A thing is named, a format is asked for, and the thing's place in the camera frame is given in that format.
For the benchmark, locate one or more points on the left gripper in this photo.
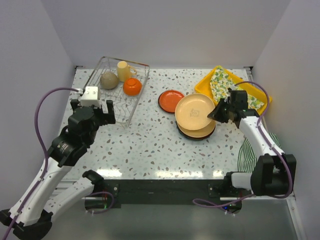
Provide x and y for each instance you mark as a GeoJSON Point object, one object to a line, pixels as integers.
{"type": "Point", "coordinates": [106, 118]}

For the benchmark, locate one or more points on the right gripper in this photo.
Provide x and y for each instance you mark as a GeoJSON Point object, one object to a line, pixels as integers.
{"type": "Point", "coordinates": [215, 114]}

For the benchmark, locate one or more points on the dark brown beige plate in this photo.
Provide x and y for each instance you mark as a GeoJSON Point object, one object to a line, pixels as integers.
{"type": "Point", "coordinates": [195, 137]}

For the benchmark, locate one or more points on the orange ceramic bowl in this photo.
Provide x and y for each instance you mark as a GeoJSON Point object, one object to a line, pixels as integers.
{"type": "Point", "coordinates": [132, 87]}

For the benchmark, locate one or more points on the orange plate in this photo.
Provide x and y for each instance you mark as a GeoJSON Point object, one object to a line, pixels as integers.
{"type": "Point", "coordinates": [170, 100]}

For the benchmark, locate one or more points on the teal embossed plate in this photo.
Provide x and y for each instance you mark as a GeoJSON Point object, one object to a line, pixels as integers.
{"type": "Point", "coordinates": [195, 138]}

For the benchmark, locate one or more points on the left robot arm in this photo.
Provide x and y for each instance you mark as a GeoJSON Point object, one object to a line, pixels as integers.
{"type": "Point", "coordinates": [32, 217]}

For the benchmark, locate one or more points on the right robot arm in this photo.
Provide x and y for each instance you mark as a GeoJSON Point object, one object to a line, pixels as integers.
{"type": "Point", "coordinates": [274, 172]}

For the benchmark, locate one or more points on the lemon print cloth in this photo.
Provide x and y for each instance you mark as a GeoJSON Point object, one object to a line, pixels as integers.
{"type": "Point", "coordinates": [221, 81]}

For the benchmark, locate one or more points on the beige small plate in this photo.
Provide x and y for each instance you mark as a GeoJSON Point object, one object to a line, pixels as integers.
{"type": "Point", "coordinates": [108, 80]}

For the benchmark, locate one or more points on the yellow plastic tray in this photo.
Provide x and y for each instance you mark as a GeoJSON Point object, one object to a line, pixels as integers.
{"type": "Point", "coordinates": [240, 77]}

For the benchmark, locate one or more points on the yellow ceramic mug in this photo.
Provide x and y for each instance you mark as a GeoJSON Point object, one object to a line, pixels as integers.
{"type": "Point", "coordinates": [125, 71]}

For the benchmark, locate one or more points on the green striped cloth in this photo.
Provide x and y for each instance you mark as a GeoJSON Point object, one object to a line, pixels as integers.
{"type": "Point", "coordinates": [246, 160]}

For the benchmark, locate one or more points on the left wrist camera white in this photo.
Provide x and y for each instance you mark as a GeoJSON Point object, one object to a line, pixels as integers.
{"type": "Point", "coordinates": [89, 96]}

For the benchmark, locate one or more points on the chrome wire dish rack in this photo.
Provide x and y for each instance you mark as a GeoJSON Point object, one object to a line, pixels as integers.
{"type": "Point", "coordinates": [124, 105]}

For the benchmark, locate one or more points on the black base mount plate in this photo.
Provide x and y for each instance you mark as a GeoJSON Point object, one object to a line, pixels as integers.
{"type": "Point", "coordinates": [167, 191]}

